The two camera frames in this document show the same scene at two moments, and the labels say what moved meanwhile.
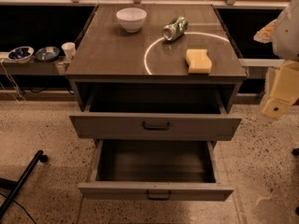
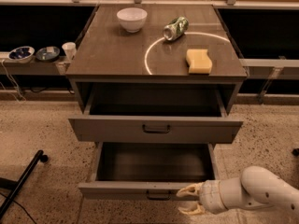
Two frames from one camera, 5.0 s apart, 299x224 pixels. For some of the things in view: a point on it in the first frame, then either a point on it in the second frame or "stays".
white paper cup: (69, 49) stays
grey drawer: (154, 170) stays
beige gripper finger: (266, 33) to (210, 196)
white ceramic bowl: (132, 19) stays
